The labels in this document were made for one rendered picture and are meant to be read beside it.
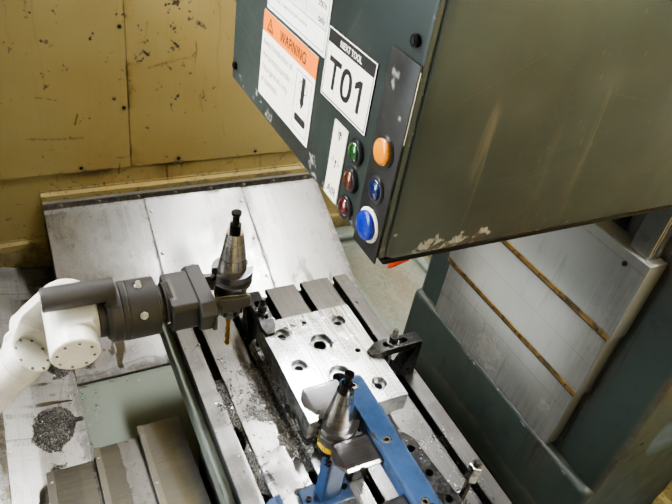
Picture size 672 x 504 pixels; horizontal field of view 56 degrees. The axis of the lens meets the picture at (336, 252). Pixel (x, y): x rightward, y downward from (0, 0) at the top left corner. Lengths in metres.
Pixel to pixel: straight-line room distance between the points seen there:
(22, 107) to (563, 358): 1.48
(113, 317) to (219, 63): 1.15
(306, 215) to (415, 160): 1.62
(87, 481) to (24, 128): 0.94
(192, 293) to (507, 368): 0.83
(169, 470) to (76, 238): 0.81
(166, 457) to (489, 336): 0.79
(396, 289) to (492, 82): 1.74
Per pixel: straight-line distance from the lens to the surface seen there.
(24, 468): 1.64
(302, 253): 2.07
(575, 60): 0.62
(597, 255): 1.25
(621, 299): 1.24
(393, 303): 2.19
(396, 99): 0.55
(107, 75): 1.88
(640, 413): 1.35
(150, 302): 0.94
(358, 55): 0.60
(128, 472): 1.53
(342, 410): 0.94
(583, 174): 0.72
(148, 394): 1.78
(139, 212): 2.05
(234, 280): 0.95
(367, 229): 0.60
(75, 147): 1.96
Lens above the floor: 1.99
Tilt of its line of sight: 37 degrees down
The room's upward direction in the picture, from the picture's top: 11 degrees clockwise
